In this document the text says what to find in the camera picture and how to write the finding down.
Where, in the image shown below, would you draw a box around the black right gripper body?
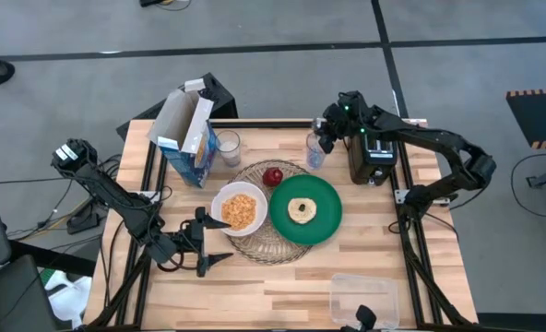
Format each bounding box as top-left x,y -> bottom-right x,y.
322,102 -> 349,140

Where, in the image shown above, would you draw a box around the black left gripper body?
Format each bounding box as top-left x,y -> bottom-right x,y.
175,219 -> 208,267

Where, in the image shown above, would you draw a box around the red apple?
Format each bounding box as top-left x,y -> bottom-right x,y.
262,167 -> 284,188

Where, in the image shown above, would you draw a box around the blue cereal box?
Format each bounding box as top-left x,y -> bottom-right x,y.
147,87 -> 220,189

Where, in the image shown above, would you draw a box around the bagel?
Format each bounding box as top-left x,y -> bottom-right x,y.
287,196 -> 318,225

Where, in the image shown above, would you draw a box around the clear drinking glass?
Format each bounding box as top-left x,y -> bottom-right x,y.
305,132 -> 326,171

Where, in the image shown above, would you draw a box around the pink ceramic bowl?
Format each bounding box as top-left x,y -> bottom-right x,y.
210,181 -> 268,238

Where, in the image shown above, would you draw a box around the orange cereal flakes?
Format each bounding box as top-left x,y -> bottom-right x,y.
220,193 -> 258,231

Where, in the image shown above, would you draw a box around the black toaster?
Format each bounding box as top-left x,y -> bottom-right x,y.
348,133 -> 398,186

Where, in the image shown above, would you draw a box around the round woven straw placemat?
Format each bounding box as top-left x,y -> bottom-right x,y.
226,159 -> 314,266

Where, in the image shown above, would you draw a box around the green plate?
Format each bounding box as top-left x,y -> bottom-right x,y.
268,173 -> 343,246

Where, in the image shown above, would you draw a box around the glass of milk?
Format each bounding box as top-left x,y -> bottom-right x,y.
216,130 -> 242,168

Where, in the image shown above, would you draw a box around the black stand foot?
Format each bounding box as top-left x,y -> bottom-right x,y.
65,202 -> 106,235

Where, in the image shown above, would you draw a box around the white plastic bag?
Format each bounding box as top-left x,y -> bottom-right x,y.
44,269 -> 93,329

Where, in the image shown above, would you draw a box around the clear plastic container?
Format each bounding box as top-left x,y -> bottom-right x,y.
330,274 -> 401,329

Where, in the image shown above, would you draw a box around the black chair seat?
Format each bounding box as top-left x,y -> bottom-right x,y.
0,255 -> 60,332

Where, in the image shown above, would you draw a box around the black hazard striped mat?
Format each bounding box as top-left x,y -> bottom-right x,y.
505,87 -> 546,150
477,312 -> 546,332

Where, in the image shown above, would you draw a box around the black aluminium table frame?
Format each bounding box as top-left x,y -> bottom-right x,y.
86,119 -> 481,332

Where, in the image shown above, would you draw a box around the black floor cable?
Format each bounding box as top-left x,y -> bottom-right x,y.
510,153 -> 546,219
0,154 -> 122,241

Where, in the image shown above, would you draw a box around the black cable bundle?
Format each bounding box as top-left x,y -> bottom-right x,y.
138,0 -> 192,11

